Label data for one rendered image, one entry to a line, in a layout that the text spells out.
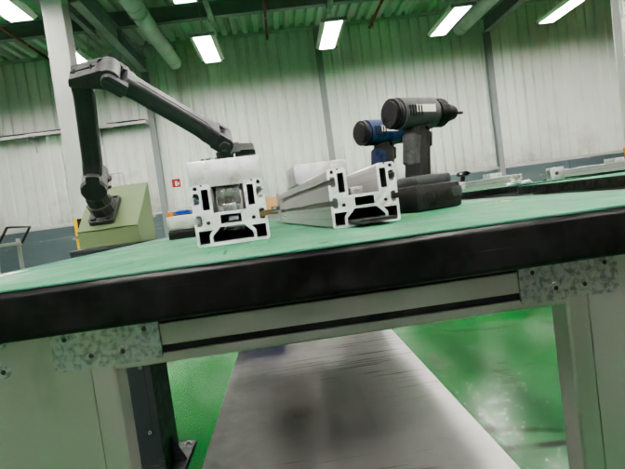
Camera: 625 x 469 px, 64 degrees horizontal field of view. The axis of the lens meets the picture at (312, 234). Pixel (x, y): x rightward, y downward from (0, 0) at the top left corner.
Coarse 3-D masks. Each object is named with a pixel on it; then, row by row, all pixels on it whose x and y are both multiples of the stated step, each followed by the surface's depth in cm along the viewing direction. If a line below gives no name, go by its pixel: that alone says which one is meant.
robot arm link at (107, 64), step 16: (80, 64) 135; (96, 64) 134; (112, 64) 134; (80, 80) 132; (96, 80) 133; (80, 96) 136; (80, 112) 139; (96, 112) 142; (80, 128) 143; (96, 128) 144; (80, 144) 147; (96, 144) 148; (96, 160) 151; (96, 176) 153; (96, 192) 157
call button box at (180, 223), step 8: (176, 216) 130; (184, 216) 131; (192, 216) 131; (168, 224) 130; (176, 224) 130; (184, 224) 131; (192, 224) 131; (176, 232) 130; (184, 232) 131; (192, 232) 131
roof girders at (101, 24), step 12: (72, 0) 788; (84, 0) 844; (504, 0) 1136; (516, 0) 1084; (84, 12) 842; (96, 12) 899; (492, 12) 1202; (504, 12) 1144; (96, 24) 896; (108, 24) 962; (492, 24) 1195; (108, 36) 958; (120, 36) 1015; (120, 48) 1029; (132, 48) 1120; (132, 60) 1112
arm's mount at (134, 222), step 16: (112, 192) 176; (128, 192) 174; (144, 192) 173; (128, 208) 169; (144, 208) 171; (80, 224) 167; (112, 224) 165; (128, 224) 164; (144, 224) 169; (80, 240) 165; (96, 240) 165; (112, 240) 164; (128, 240) 164; (144, 240) 168
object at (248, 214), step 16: (192, 192) 68; (208, 192) 69; (256, 192) 70; (208, 208) 84; (224, 208) 73; (240, 208) 143; (256, 208) 70; (208, 224) 72; (224, 224) 69; (256, 224) 105; (208, 240) 82; (224, 240) 71; (240, 240) 70
